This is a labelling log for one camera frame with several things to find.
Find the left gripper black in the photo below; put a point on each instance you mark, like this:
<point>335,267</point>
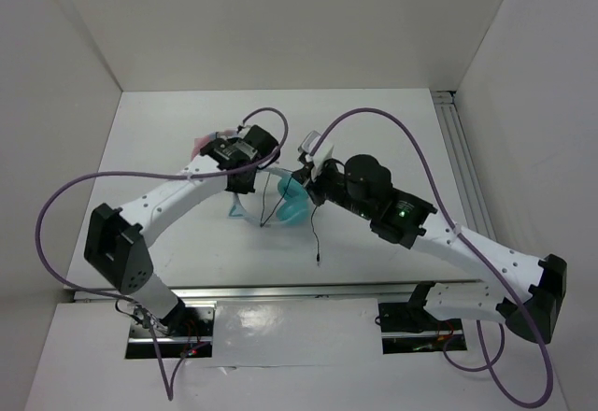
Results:
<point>241,189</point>

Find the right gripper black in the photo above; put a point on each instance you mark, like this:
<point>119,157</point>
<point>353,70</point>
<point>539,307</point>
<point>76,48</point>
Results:
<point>304,176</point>

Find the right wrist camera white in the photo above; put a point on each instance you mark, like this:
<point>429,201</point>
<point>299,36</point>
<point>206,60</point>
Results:
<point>314,151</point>

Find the aluminium table edge rail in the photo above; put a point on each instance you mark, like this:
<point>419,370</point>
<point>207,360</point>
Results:
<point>296,291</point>

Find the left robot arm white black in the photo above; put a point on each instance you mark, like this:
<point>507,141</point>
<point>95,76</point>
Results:
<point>119,239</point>

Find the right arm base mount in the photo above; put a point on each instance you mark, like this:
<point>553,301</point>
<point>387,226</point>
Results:
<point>405,330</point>

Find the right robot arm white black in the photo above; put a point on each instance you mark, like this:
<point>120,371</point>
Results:
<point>523,292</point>

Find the aluminium side rail right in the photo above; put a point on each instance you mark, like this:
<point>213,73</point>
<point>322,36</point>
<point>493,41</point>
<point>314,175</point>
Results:
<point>475,209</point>

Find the pink blue cat-ear headphones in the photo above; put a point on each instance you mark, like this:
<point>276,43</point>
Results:
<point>200,142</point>

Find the teal white cat-ear headphones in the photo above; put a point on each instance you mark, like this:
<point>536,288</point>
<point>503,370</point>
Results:
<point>291,210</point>

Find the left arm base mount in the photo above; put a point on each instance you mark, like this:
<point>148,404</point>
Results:
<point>193,336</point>

